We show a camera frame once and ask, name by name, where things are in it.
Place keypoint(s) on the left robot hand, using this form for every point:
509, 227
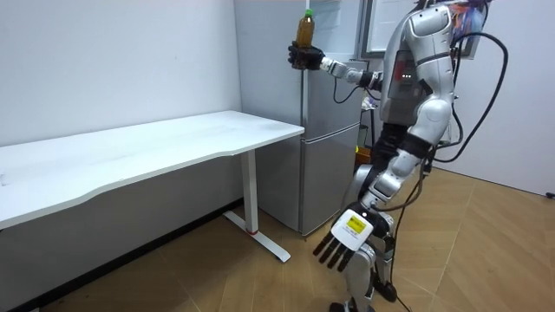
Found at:
352, 229

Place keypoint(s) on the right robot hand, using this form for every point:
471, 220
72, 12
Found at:
307, 58

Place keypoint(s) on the brown tea bottle green cap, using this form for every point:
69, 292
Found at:
305, 32

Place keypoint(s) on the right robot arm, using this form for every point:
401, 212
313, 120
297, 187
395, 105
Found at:
347, 70

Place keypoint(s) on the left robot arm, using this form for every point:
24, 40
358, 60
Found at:
433, 117

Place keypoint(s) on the robot legs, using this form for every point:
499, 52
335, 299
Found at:
362, 268

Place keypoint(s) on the grey fridge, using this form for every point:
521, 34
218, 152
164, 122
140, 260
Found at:
323, 173

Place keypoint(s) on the robot body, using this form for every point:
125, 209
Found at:
399, 99

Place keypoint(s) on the white desk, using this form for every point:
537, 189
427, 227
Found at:
130, 147

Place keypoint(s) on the grey framed wall board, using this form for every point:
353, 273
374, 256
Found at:
381, 26

